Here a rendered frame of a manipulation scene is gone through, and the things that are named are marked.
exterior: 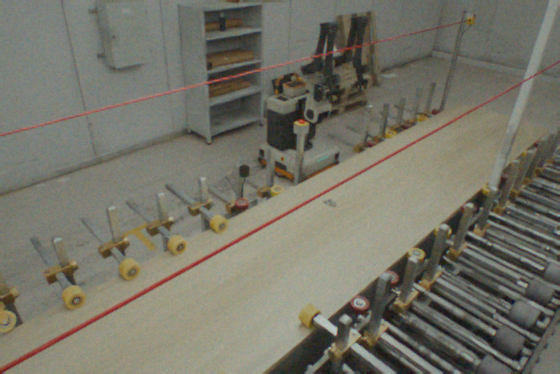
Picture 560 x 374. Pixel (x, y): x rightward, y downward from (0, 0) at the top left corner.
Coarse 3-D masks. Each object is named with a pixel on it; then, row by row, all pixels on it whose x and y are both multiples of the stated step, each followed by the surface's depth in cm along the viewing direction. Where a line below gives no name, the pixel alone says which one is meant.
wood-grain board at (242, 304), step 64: (448, 128) 337; (384, 192) 250; (448, 192) 252; (192, 256) 197; (256, 256) 199; (320, 256) 200; (384, 256) 201; (64, 320) 163; (128, 320) 164; (192, 320) 165; (256, 320) 166
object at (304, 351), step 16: (480, 192) 282; (480, 208) 300; (448, 224) 257; (432, 240) 247; (400, 272) 228; (368, 288) 202; (336, 320) 190; (320, 336) 184; (304, 352) 179; (320, 352) 192; (288, 368) 174; (304, 368) 186
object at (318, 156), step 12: (264, 144) 444; (312, 144) 446; (324, 144) 447; (264, 156) 445; (276, 156) 430; (288, 156) 422; (312, 156) 423; (324, 156) 428; (336, 156) 445; (276, 168) 436; (288, 168) 423; (312, 168) 419; (324, 168) 436
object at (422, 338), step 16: (528, 208) 273; (544, 240) 244; (464, 272) 219; (400, 288) 191; (432, 304) 205; (512, 304) 215; (368, 320) 175; (448, 320) 191; (464, 320) 205; (480, 320) 194; (544, 320) 192; (416, 336) 183; (448, 336) 197; (480, 336) 197; (544, 336) 169; (448, 352) 176; (320, 368) 157; (352, 368) 169; (368, 368) 171; (400, 368) 182; (464, 368) 172; (528, 368) 156
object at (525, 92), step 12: (552, 0) 207; (552, 12) 208; (552, 24) 211; (540, 36) 216; (540, 48) 218; (540, 60) 221; (528, 72) 226; (528, 84) 229; (528, 96) 232; (516, 108) 238; (516, 120) 240; (516, 132) 245; (504, 144) 250; (504, 156) 252; (504, 168) 258; (492, 180) 263
